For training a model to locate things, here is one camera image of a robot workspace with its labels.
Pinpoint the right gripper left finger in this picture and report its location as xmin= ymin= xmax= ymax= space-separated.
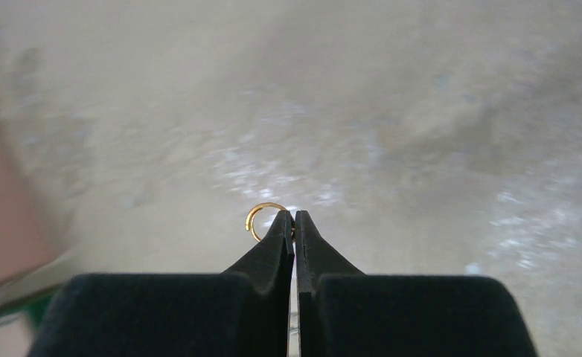
xmin=29 ymin=210 xmax=294 ymax=356

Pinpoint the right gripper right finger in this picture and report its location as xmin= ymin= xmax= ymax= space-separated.
xmin=295 ymin=210 xmax=537 ymax=356

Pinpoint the gold ring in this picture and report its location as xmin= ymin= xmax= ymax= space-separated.
xmin=244 ymin=202 xmax=292 ymax=243

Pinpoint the green jewelry box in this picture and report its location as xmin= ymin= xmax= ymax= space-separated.
xmin=0 ymin=285 xmax=60 ymax=356

